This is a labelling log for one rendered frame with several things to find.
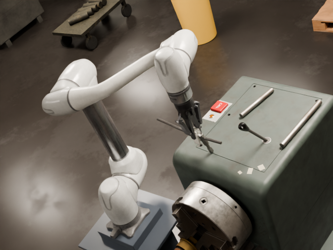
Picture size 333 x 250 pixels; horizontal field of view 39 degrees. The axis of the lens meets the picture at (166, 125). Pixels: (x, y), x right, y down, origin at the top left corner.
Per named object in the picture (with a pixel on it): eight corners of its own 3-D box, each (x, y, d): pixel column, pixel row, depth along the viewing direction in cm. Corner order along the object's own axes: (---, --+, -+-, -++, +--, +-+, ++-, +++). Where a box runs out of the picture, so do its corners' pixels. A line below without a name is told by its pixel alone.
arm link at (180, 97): (160, 91, 174) (166, 102, 178) (178, 95, 168) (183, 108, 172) (176, 76, 178) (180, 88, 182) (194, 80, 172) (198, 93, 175)
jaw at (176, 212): (198, 219, 190) (179, 199, 189) (204, 219, 186) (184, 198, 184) (182, 240, 185) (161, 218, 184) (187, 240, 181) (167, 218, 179)
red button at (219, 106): (218, 103, 217) (217, 99, 215) (229, 106, 213) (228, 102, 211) (211, 111, 214) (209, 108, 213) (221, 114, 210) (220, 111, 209)
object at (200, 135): (215, 150, 192) (203, 132, 185) (212, 154, 191) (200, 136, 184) (211, 149, 194) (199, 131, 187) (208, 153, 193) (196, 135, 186)
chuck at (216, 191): (195, 211, 212) (184, 169, 189) (254, 246, 195) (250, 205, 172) (191, 216, 211) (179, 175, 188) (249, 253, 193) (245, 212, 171)
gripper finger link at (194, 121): (183, 107, 181) (185, 104, 182) (193, 126, 189) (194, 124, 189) (191, 109, 179) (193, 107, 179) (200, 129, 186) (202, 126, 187)
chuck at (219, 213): (191, 216, 211) (179, 175, 188) (249, 253, 193) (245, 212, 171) (178, 231, 207) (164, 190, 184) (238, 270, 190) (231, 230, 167)
